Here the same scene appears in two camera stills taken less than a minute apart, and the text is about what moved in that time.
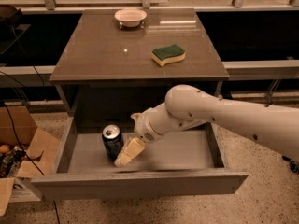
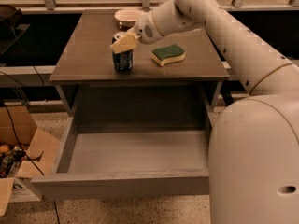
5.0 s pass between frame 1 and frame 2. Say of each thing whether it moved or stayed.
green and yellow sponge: stayed
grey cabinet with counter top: stayed
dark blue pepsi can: moved
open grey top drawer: stayed
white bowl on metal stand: stayed
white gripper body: moved
